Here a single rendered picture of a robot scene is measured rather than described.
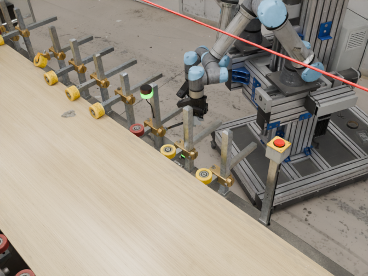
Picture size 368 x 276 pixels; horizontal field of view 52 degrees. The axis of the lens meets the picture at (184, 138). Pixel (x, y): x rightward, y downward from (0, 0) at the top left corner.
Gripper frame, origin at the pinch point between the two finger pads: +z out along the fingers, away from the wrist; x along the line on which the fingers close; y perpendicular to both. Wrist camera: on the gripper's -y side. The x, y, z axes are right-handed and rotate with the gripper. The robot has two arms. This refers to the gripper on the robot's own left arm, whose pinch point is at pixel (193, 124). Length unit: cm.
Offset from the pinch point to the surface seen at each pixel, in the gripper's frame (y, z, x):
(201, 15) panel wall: -119, 83, 294
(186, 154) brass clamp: 2.1, 8.7, -14.6
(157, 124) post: -19.7, 2.1, -5.0
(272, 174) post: 50, -13, -31
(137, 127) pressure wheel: -27.8, 1.5, -12.7
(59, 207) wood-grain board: -34, 2, -73
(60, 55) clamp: -111, -4, 28
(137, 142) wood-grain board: -22.7, 2.4, -21.9
